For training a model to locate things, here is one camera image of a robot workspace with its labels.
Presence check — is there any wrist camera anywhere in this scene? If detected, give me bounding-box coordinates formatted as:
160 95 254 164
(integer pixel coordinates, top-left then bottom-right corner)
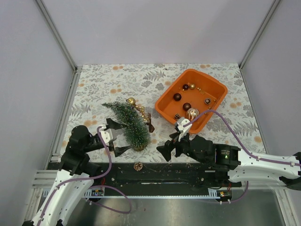
96 124 109 146
175 117 192 142

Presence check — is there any small gold bauble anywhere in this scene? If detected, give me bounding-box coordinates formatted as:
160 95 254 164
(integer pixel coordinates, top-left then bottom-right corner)
190 84 196 90

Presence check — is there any brown pine cone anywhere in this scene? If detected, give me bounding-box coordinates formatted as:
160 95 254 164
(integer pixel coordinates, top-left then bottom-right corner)
134 162 143 171

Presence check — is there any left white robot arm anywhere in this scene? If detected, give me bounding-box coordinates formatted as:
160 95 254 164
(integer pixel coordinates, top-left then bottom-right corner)
23 118 129 226

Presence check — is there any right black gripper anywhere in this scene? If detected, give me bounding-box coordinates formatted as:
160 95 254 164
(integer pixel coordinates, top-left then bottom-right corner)
156 129 209 165

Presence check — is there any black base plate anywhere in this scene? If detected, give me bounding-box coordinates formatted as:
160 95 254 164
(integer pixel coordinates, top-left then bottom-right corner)
94 163 242 197

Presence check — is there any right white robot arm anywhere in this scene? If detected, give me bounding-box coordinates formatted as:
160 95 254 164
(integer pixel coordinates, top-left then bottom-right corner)
157 133 301 191

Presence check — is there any clear plastic light piece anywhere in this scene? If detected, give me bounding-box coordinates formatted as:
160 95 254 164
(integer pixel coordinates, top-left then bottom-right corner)
159 130 171 139

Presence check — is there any glittery gold bauble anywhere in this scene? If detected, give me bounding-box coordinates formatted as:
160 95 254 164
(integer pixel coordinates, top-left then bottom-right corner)
127 97 136 105

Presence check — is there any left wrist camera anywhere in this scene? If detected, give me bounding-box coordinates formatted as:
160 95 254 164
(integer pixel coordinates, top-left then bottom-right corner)
96 124 109 146

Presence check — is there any small green christmas tree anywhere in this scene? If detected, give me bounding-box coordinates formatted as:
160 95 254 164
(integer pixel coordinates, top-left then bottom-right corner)
102 101 151 152

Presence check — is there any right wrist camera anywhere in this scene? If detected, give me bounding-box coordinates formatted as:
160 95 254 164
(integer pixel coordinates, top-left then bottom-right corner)
175 117 192 142

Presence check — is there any small dark brown bauble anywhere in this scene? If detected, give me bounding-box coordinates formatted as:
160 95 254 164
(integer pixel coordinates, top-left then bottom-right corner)
182 84 190 91

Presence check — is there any orange plastic bin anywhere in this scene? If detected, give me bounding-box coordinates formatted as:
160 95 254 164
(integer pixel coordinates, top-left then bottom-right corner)
155 69 228 129

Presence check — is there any dark brown bauble lower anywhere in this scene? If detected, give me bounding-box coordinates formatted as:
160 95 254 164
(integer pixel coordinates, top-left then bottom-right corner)
182 103 191 111

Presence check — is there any large striped gold bauble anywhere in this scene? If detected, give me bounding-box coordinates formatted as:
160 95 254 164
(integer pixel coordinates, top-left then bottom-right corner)
186 107 200 121

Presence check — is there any floral table mat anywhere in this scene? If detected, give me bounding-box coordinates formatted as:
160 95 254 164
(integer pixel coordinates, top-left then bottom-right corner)
59 63 266 163

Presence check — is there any gold pine cone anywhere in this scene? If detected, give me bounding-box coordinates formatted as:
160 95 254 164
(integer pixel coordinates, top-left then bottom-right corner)
204 98 211 105

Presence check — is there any small pine cone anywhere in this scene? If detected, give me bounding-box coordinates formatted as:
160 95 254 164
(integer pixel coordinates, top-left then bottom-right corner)
174 113 181 120

